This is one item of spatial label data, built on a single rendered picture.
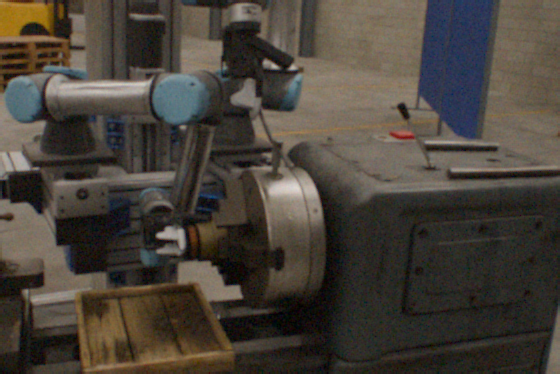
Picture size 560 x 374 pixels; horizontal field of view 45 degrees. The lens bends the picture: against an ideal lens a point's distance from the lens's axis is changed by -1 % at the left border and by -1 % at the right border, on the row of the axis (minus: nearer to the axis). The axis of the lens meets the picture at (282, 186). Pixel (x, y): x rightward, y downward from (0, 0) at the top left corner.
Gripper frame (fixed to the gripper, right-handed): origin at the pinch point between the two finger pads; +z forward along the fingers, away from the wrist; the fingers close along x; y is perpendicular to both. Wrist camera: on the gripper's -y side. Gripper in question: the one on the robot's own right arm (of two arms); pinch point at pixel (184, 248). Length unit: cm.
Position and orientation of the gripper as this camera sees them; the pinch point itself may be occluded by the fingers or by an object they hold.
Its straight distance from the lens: 145.2
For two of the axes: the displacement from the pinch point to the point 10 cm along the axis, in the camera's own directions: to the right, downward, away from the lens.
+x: 0.5, -9.6, -2.8
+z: 3.1, 2.8, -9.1
